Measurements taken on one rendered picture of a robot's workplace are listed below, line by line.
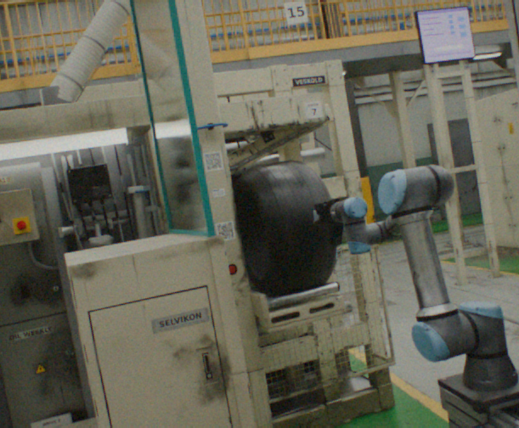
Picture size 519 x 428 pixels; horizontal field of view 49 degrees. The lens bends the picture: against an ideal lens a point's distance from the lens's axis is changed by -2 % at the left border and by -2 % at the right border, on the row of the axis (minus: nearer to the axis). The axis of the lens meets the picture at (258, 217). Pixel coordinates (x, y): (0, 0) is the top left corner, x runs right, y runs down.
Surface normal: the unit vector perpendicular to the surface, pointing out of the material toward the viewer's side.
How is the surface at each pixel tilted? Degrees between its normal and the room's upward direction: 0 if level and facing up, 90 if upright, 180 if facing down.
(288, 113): 90
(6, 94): 88
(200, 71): 90
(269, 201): 68
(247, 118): 90
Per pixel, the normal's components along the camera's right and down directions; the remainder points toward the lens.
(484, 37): 0.20, 0.02
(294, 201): 0.24, -0.39
